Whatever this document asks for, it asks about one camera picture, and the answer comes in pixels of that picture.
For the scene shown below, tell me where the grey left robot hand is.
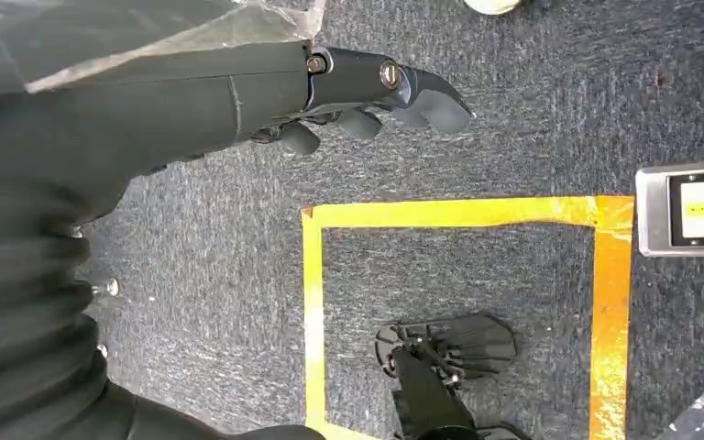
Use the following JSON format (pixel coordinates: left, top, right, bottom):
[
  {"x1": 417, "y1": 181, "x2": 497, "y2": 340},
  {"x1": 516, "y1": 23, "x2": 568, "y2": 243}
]
[{"x1": 0, "y1": 39, "x2": 476, "y2": 244}]

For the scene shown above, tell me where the yellow floor tape square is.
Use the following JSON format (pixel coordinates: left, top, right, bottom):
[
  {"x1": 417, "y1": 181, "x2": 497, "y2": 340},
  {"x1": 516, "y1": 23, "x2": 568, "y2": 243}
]
[{"x1": 301, "y1": 194, "x2": 636, "y2": 440}]

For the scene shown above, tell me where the white rounded object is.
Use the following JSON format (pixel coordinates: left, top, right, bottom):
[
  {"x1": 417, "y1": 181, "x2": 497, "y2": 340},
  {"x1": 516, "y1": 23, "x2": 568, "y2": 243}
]
[{"x1": 462, "y1": 0, "x2": 523, "y2": 17}]

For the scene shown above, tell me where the black robot foot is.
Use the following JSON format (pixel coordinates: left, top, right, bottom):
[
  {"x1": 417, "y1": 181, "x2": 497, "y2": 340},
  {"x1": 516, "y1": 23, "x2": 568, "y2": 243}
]
[{"x1": 374, "y1": 313, "x2": 533, "y2": 440}]

